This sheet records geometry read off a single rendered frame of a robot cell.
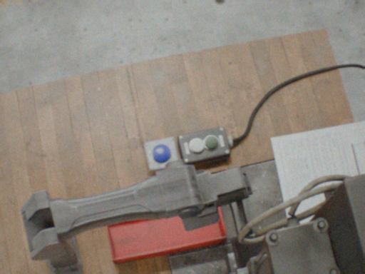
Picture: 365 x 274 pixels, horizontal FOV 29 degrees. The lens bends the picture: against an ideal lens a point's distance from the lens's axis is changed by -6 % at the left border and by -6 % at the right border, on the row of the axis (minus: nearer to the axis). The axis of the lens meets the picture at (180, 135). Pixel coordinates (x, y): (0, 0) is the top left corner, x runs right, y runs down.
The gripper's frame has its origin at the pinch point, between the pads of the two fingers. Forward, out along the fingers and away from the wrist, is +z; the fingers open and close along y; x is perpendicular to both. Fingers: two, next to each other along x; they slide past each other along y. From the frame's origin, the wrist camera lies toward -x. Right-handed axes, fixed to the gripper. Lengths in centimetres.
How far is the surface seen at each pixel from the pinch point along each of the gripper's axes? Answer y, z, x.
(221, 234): -6.8, 18.5, -0.9
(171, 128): 19.6, 22.0, 3.2
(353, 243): -15, -52, -21
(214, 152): 11.2, 19.1, -4.5
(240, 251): -11.6, -5.6, -5.2
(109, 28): 82, 119, 25
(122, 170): 13.2, 18.8, 16.2
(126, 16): 85, 121, 17
